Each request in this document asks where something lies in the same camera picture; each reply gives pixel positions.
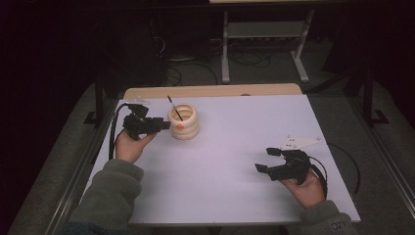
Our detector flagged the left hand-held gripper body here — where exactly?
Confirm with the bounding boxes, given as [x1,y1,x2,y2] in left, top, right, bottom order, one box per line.
[122,95,164,142]

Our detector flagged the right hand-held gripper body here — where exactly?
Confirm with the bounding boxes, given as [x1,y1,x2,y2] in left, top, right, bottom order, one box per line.
[268,135,323,186]

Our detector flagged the cream ribbed pen holder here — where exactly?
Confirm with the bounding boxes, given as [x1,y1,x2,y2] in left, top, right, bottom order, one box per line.
[167,103,201,141]

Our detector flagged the black pen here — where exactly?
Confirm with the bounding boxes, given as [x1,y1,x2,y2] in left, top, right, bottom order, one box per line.
[166,94,184,122]

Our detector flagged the person's left hand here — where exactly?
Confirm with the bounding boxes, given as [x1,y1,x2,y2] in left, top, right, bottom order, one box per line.
[115,127,159,165]

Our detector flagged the person's right hand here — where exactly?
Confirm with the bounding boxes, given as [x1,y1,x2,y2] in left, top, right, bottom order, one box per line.
[279,169,328,210]

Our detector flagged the white table board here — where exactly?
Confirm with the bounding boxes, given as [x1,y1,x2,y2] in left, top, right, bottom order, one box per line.
[71,94,362,227]

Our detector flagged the black metal stand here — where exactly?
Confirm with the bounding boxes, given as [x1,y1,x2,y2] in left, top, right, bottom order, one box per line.
[83,73,110,127]
[361,69,390,127]

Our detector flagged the wooden table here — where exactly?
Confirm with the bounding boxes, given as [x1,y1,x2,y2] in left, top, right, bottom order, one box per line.
[122,82,303,101]

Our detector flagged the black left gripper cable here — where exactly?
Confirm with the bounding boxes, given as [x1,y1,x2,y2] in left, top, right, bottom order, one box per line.
[108,103,130,162]

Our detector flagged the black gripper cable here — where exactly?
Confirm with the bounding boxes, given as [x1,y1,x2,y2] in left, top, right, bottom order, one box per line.
[108,103,130,162]
[308,155,329,201]

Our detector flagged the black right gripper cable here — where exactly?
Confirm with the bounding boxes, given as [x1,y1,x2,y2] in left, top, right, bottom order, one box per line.
[308,155,329,201]

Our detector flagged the black cable loop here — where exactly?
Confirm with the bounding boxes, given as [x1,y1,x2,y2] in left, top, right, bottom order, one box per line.
[327,142,361,197]

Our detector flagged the black floor cables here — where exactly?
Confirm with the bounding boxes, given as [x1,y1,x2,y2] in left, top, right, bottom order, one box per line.
[163,52,272,87]

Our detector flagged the aluminium rail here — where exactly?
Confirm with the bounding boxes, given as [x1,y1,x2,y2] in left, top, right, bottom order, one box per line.
[345,96,415,212]
[44,97,119,235]

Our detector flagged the white metal desk frame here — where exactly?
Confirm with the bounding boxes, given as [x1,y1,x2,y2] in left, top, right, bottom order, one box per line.
[220,8,316,84]

